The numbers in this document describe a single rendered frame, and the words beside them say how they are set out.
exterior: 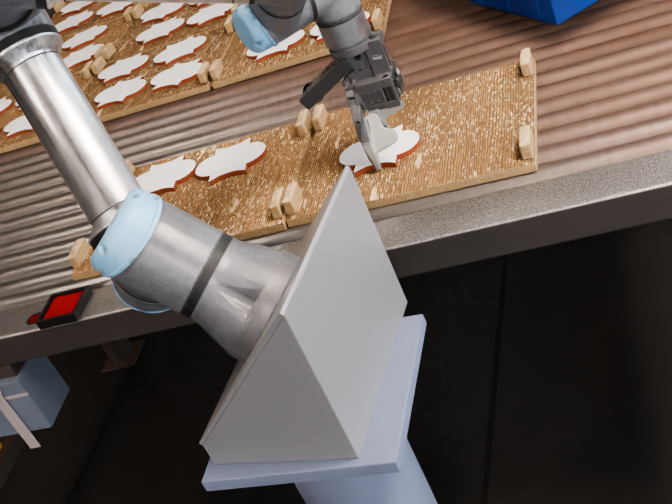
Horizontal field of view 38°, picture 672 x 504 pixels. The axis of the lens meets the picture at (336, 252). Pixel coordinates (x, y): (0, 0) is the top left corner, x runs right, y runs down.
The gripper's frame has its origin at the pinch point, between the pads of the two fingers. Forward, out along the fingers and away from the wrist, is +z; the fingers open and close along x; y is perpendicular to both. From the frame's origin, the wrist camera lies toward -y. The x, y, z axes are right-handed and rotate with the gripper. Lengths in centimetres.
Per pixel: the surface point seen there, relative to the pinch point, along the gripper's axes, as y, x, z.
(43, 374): -68, -23, 16
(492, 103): 19.1, 7.4, 0.6
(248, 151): -27.2, 10.7, -0.4
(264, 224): -18.5, -14.3, 0.7
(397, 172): 3.9, -7.8, 0.6
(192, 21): -65, 93, 0
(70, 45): -109, 106, 0
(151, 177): -48.1, 10.3, -0.4
